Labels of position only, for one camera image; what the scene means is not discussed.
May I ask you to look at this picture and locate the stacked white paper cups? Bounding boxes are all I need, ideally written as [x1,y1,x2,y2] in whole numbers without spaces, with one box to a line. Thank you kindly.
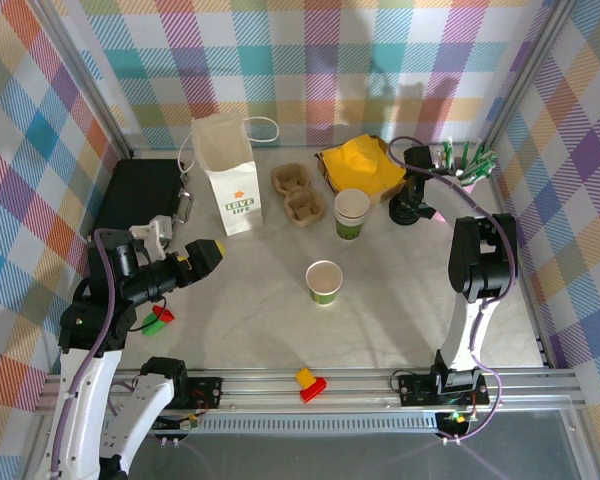
[333,188,371,242]

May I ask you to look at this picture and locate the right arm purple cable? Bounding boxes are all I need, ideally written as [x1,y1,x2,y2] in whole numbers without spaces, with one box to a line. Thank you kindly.
[387,135,519,444]

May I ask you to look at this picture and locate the red stepped toy brick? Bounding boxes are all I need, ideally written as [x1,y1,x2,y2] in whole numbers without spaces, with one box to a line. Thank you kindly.
[299,377,328,404]

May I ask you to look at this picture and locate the yellow paper napkins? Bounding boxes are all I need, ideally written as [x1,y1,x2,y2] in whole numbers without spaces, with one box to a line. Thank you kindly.
[319,138,407,197]

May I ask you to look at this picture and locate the aluminium corner post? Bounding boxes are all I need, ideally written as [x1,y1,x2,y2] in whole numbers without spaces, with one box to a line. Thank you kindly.
[479,0,581,149]
[32,0,136,161]

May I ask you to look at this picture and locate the grey slotted cable duct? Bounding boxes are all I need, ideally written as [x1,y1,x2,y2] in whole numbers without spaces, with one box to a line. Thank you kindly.
[59,413,444,436]

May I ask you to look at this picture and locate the brown pulp cup carrier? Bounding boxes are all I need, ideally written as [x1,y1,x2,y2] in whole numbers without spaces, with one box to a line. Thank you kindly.
[270,162,327,229]

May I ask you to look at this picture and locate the white paper takeout bag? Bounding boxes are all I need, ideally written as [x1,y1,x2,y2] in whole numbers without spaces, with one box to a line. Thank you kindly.
[178,108,280,237]

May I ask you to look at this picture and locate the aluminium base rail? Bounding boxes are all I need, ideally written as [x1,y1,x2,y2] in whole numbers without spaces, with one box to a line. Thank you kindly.
[33,367,584,416]

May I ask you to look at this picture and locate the stack of black cup lids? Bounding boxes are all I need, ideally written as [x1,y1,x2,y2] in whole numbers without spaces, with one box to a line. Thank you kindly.
[388,197,421,227]

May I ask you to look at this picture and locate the pink straw holder cup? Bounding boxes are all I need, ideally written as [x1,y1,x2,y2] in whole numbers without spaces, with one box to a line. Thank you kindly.
[432,172,477,221]

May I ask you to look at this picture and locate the black hard case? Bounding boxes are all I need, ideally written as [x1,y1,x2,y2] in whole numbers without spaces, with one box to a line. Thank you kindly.
[82,158,194,246]

